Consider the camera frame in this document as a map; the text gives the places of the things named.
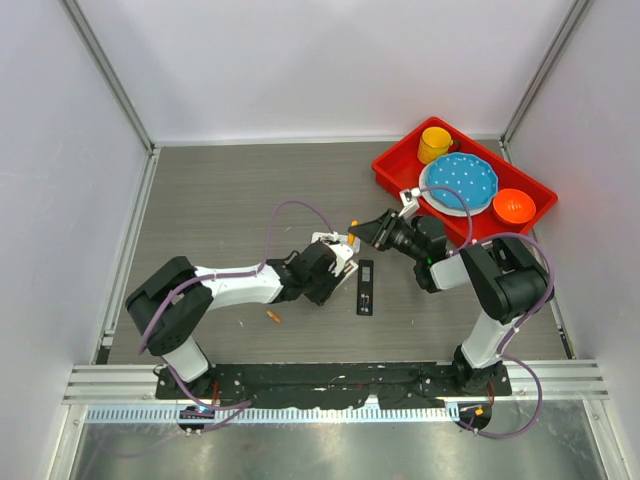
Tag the yellow cup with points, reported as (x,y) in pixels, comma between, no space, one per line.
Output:
(435,142)

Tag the black remote control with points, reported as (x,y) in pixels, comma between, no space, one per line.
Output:
(365,286)

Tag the blue polka dot plate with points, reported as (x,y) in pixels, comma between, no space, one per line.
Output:
(487,167)

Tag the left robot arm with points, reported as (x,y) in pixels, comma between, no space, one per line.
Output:
(168,306)

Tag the white grey plate underneath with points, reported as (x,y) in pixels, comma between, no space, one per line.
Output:
(452,186)

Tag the white remote with orange batteries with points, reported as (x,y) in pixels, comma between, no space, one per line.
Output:
(349,270)

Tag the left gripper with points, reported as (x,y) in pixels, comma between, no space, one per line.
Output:
(331,281)

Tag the orange handle screwdriver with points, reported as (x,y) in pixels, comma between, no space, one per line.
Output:
(351,239)

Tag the red plastic tray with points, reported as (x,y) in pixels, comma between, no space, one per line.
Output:
(399,168)

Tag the orange bowl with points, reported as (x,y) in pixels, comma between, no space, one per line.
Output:
(513,207)

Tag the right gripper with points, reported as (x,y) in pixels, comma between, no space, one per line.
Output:
(378,232)

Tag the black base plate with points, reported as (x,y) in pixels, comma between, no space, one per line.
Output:
(339,386)

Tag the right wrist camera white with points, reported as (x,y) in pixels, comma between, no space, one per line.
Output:
(410,201)

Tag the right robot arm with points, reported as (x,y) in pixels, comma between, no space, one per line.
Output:
(507,279)

